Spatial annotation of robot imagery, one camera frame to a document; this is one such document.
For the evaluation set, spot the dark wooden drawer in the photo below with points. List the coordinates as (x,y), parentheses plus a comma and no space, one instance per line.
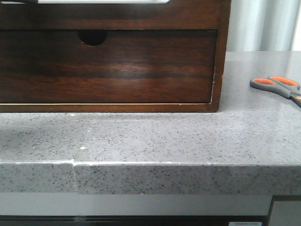
(130,66)

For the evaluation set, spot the grey orange scissors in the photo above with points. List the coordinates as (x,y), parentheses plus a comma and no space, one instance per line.
(284,87)

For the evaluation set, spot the dark wooden drawer cabinet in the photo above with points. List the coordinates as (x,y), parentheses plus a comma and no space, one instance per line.
(91,21)

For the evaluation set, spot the white curtain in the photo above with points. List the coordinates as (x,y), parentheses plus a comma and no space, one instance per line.
(265,25)

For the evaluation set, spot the white tray on cabinet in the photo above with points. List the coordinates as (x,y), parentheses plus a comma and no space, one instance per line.
(103,1)

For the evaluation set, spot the grey cabinet under counter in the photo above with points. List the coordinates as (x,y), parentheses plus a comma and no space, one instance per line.
(72,209)

